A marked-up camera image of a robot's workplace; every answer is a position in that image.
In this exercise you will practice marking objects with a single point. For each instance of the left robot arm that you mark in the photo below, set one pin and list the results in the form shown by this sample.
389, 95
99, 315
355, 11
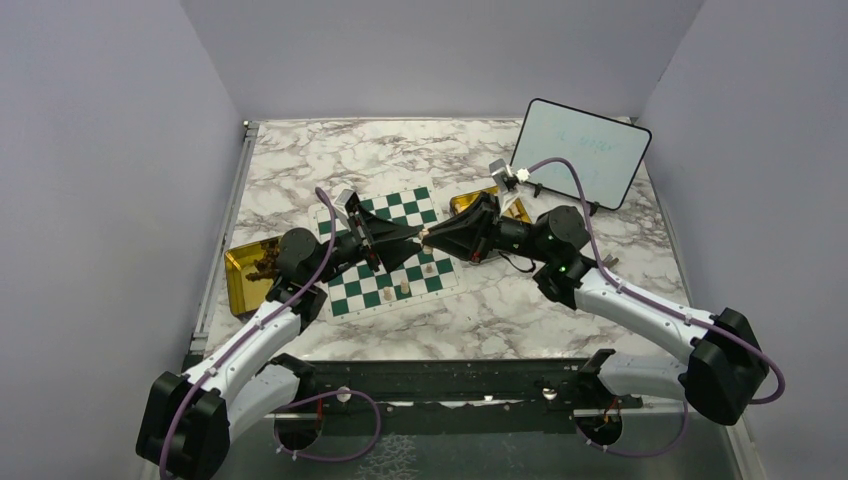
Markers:
245, 338

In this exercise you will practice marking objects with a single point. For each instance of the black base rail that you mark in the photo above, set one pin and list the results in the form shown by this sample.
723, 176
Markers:
357, 398

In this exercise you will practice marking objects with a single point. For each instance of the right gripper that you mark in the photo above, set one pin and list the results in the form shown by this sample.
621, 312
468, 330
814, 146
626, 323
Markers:
470, 234

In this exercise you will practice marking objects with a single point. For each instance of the gold tin with light pieces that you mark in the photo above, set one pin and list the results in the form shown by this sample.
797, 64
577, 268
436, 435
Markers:
459, 203

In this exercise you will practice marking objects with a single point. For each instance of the gold tin with dark pieces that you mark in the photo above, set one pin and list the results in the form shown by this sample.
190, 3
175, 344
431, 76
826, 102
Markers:
249, 271

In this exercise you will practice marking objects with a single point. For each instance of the small whiteboard on stand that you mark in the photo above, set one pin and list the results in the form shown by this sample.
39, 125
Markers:
605, 152

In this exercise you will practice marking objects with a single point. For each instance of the small grey key object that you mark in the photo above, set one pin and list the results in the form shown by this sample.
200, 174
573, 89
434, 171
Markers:
610, 261

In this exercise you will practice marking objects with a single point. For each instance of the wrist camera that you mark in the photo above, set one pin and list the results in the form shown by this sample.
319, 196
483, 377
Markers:
346, 205
506, 178

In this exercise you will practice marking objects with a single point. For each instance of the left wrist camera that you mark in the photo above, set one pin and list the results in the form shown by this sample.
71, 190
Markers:
346, 205

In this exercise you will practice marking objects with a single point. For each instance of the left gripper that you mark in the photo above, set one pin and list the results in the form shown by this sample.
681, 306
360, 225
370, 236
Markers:
391, 248

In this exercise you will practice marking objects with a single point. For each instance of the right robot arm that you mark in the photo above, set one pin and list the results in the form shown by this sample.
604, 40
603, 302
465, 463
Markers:
717, 366

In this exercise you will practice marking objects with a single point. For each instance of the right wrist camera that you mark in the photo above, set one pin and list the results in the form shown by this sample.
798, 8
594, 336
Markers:
506, 178

